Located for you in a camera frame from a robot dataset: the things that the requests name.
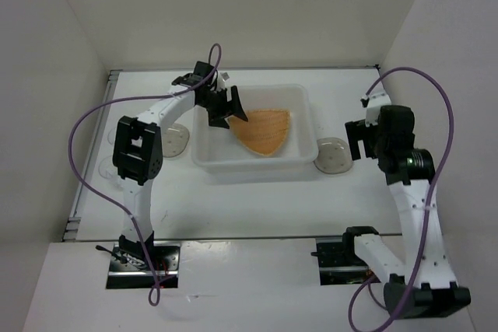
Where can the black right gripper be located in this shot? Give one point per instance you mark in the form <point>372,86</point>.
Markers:
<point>355,131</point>

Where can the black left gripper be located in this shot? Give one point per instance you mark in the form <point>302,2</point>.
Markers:
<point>216,118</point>

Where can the smoky glass plate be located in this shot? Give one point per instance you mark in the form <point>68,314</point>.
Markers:
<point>174,140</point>
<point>334,156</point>

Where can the woven bamboo fan tray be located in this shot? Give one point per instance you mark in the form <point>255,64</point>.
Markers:
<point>265,132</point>

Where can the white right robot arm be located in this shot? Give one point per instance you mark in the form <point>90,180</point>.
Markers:
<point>424,284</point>

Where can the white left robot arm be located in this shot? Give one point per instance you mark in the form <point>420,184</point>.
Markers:
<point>138,146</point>

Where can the translucent plastic bin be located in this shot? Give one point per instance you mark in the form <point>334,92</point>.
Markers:
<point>217,150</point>

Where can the clear plastic cup far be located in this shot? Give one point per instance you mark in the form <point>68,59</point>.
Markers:
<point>111,135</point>

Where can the clear plastic cup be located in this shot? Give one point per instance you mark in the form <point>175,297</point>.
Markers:
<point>107,169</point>
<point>111,135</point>

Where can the clear plastic cup near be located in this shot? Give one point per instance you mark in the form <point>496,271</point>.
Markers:
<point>107,169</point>

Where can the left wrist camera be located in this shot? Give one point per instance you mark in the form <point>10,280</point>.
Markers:
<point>220,81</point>

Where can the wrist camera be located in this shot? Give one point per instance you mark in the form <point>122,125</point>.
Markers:
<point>220,81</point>
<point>372,103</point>

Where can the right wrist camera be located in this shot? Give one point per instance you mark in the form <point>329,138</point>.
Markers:
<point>372,103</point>

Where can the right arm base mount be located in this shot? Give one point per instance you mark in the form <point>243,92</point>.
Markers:
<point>336,265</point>

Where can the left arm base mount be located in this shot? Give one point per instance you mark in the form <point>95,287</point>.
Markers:
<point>125,272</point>

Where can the aluminium table edge rail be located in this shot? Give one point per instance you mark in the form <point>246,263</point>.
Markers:
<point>100,117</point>

